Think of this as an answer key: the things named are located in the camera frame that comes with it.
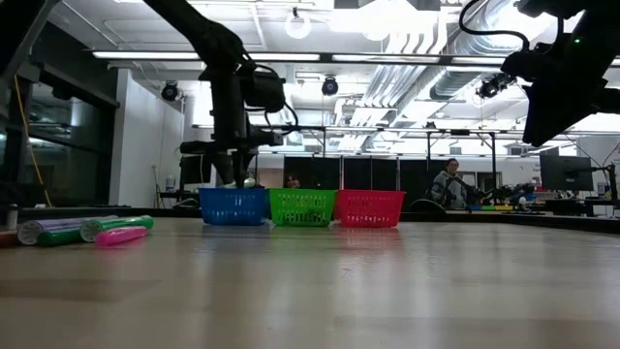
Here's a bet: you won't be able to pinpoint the silver ventilation duct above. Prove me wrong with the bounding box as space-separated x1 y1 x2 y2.
428 0 524 102

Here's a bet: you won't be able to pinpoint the black left wrist camera cable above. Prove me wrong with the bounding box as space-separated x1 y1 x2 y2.
261 62 300 138

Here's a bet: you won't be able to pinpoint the pink highlighter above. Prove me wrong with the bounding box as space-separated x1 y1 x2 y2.
94 225 149 248

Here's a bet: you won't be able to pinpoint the black partition panels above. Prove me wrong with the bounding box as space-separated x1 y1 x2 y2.
283 155 437 191

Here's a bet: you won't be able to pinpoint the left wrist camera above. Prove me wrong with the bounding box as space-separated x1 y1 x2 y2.
244 70 288 113

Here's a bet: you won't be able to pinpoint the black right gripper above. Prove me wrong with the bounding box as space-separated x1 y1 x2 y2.
503 33 620 148

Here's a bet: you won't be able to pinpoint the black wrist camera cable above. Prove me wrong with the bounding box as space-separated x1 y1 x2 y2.
261 62 300 138
458 0 532 52

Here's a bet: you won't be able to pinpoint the lavender Sharpie marker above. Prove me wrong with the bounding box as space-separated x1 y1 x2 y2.
16 215 120 246

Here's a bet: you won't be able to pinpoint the black computer monitor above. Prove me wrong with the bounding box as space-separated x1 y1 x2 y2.
179 153 214 185
539 153 595 193

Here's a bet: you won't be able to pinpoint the cluttered background desk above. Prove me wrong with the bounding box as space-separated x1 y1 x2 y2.
527 191 620 218

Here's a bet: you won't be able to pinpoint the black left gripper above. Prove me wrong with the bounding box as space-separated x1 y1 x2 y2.
180 62 285 188

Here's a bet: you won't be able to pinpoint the green plastic basket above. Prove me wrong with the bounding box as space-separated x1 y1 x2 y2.
267 188 337 228

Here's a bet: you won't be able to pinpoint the red plastic basket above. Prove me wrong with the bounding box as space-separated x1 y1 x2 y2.
334 189 406 229

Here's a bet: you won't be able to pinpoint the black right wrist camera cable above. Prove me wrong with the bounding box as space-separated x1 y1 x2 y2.
458 0 532 52

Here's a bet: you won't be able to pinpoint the green capped white marker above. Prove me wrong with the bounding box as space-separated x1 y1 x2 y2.
37 227 84 248

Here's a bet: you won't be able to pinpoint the black overhead light bar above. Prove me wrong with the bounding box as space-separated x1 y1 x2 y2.
91 49 508 67

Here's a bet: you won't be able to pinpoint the yellow cable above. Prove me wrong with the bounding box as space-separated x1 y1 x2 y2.
13 75 52 208

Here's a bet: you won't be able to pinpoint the blue plastic basket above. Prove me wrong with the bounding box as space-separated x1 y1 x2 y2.
198 187 268 227

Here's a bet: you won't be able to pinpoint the white ring light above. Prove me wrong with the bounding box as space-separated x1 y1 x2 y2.
284 7 312 40

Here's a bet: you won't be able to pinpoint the black metal gantry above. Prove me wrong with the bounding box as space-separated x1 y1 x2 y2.
424 128 498 205
251 124 328 189

